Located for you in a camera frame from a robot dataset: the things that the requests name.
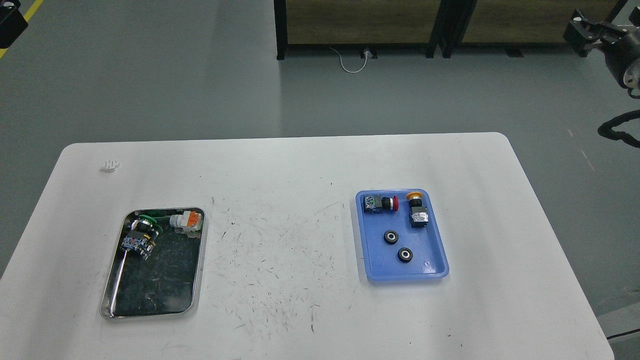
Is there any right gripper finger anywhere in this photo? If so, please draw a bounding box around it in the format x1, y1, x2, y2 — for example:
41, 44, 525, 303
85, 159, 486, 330
563, 9, 601, 57

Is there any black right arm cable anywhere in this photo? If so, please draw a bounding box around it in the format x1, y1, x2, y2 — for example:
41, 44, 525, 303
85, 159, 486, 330
597, 110, 640, 148

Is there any blue plastic tray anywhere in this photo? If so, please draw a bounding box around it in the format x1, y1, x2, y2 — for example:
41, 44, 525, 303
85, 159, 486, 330
355, 188, 450, 281

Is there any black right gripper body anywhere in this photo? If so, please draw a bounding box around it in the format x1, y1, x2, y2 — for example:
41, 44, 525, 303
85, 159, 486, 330
590, 22, 640, 91

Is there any small white plastic clip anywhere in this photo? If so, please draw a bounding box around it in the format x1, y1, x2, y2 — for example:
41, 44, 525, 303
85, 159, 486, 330
100, 160, 121, 173

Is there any wooden cabinet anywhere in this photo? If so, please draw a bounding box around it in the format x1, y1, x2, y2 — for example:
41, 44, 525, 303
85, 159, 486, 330
273, 0, 454, 60
438, 0, 627, 59

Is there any red push button switch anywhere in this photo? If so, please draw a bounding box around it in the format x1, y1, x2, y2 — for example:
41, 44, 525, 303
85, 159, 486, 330
362, 194, 399, 214

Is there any right wooden cabinet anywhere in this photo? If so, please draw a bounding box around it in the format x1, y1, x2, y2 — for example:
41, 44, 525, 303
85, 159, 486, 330
438, 0, 627, 59

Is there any black gear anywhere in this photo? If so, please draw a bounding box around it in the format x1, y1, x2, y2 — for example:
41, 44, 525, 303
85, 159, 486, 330
382, 230, 399, 245
397, 247, 414, 264

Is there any left wooden cabinet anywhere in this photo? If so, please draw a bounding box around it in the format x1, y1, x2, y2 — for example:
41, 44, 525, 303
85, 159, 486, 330
273, 0, 454, 60

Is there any orange white connector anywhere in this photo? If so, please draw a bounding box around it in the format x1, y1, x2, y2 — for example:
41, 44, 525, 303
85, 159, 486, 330
169, 210, 204, 239

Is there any yellow push button switch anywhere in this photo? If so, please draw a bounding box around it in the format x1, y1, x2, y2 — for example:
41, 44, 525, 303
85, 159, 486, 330
406, 191, 430, 229

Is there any white cable on floor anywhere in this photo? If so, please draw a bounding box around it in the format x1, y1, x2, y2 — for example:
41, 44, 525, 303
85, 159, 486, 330
329, 47, 377, 74

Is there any silver metal tray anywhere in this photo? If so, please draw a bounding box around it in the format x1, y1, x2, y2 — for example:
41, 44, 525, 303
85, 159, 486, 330
100, 207, 208, 321

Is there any green push button switch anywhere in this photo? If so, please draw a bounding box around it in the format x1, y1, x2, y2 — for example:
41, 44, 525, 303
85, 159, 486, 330
119, 214, 163, 261

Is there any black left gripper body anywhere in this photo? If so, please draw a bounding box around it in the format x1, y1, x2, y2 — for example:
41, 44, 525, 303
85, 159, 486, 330
0, 0, 28, 49

